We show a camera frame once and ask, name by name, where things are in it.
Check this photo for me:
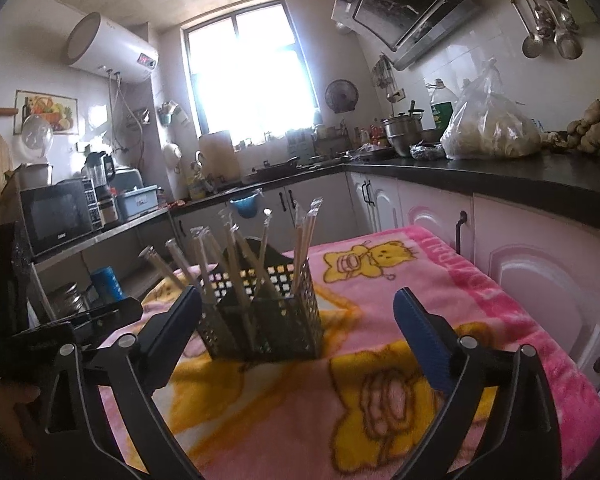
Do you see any dark green utensil basket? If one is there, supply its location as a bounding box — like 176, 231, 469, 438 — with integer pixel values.
198, 246, 324, 362

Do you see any chopsticks pair foil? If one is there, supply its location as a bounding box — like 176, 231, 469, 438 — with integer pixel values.
291, 200, 306, 294

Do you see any chopsticks pair long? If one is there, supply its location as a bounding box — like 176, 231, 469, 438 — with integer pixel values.
220, 207, 257, 352

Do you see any person left hand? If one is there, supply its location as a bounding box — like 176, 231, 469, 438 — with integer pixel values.
0, 380, 41, 460

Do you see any blue cup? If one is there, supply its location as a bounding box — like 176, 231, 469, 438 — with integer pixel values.
91, 266, 125, 304

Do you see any black microwave oven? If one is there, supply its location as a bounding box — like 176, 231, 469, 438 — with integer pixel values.
19, 179, 102, 257

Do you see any pink cartoon blanket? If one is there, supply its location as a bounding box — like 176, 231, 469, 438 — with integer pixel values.
94, 224, 600, 480

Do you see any grey plastic storage box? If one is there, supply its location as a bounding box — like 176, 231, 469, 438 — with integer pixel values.
116, 185, 159, 222

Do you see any blender jug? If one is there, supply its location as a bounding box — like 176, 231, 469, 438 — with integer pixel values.
83, 152, 118, 228

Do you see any blue hanging bin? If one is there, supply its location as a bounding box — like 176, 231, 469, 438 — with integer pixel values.
230, 188, 262, 219

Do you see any white water heater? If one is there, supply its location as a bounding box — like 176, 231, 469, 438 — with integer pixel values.
62, 12, 159, 84

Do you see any clear plastic food bag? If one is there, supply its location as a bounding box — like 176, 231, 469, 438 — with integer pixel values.
440, 58, 541, 160

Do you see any ginger roots pile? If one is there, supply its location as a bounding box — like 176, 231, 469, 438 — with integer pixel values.
553, 100, 600, 157

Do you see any steel cooking pot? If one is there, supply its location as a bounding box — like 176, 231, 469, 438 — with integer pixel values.
381, 100, 424, 158

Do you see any green label oil bottle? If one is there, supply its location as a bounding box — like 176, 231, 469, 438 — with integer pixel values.
428, 78, 458, 132

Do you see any steel ladle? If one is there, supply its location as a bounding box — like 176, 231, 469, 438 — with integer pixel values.
508, 0, 544, 58

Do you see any black range hood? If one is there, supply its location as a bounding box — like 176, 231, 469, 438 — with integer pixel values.
332, 0, 479, 70

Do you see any fruit picture frame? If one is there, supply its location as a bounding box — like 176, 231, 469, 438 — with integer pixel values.
14, 90, 79, 136

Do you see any small wall fan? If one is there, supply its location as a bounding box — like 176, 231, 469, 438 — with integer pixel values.
325, 79, 358, 114

